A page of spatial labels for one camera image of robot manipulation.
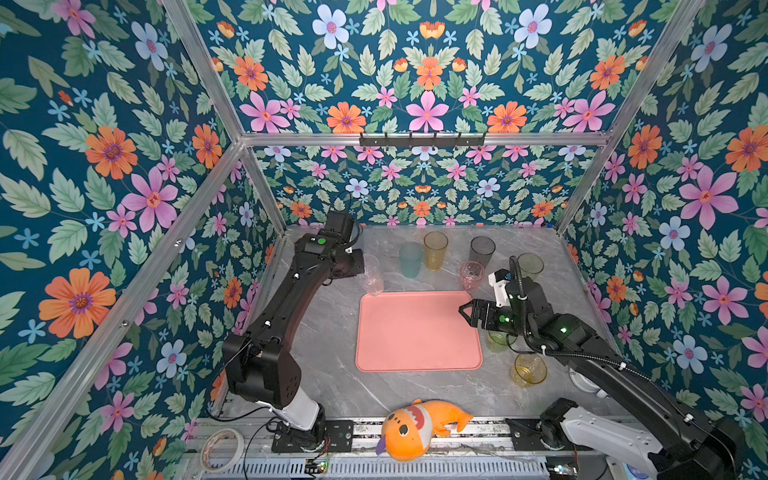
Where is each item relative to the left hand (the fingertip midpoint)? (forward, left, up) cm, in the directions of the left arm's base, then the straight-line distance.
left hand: (360, 264), depth 83 cm
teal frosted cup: (+11, -15, -13) cm, 23 cm away
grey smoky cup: (+11, -39, -10) cm, 42 cm away
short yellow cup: (-26, -46, -20) cm, 56 cm away
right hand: (-15, -30, -2) cm, 33 cm away
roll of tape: (-41, +31, -19) cm, 55 cm away
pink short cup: (+7, -36, -17) cm, 41 cm away
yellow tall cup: (+13, -24, -9) cm, 29 cm away
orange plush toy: (-40, -10, -11) cm, 43 cm away
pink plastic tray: (-13, -15, -18) cm, 27 cm away
